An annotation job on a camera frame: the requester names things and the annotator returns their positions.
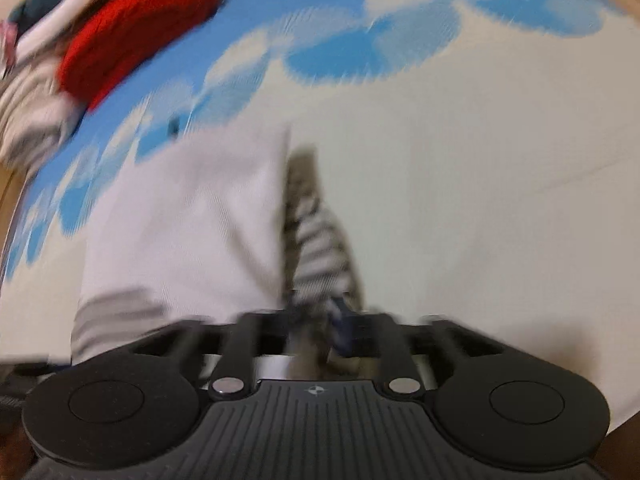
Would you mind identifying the white folded quilt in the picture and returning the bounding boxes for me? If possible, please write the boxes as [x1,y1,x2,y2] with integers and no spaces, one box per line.
[1,54,85,174]

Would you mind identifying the red folded blanket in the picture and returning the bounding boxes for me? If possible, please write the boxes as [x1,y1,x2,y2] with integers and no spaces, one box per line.
[58,0,221,110]

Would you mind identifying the blue patterned bed sheet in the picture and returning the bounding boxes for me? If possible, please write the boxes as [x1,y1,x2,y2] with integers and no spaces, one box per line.
[1,0,639,426]

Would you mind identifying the black white striped hooded sweater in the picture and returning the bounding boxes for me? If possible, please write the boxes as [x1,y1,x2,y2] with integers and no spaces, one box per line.
[70,124,360,379]

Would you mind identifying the pink cloth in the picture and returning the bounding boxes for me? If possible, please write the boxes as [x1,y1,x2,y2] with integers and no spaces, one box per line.
[0,21,17,78]

